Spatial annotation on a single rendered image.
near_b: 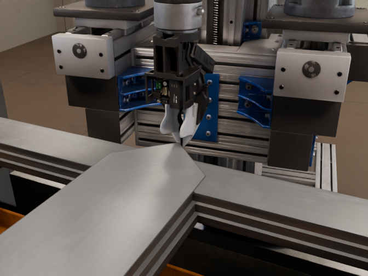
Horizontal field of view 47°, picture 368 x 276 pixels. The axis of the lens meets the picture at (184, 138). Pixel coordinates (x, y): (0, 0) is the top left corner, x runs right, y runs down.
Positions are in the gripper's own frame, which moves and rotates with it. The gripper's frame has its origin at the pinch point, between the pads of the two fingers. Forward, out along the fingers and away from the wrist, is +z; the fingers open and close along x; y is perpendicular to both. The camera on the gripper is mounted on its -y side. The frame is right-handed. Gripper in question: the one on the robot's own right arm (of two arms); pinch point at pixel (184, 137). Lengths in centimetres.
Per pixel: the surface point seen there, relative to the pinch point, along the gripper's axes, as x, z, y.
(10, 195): -82, 51, -27
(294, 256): 22.4, 18.1, 1.5
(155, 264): 9.3, 3.3, 27.9
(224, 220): 14.0, 3.3, 16.1
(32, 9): -372, 49, -348
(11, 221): -27.8, 15.6, 17.6
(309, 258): 24.9, 18.1, 0.9
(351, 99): 16, 86, -284
